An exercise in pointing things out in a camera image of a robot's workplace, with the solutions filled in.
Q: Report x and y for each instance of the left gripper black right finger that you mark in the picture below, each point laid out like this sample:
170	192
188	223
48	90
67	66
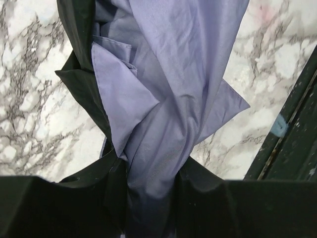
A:
210	207

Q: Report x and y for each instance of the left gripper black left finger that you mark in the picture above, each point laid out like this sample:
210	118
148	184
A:
88	204

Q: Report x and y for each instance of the lilac umbrella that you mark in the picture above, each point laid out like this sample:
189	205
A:
150	75

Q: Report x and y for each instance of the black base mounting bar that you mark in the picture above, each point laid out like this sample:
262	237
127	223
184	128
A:
294	156

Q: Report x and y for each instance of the blue tape piece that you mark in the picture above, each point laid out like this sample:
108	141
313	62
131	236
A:
279	127

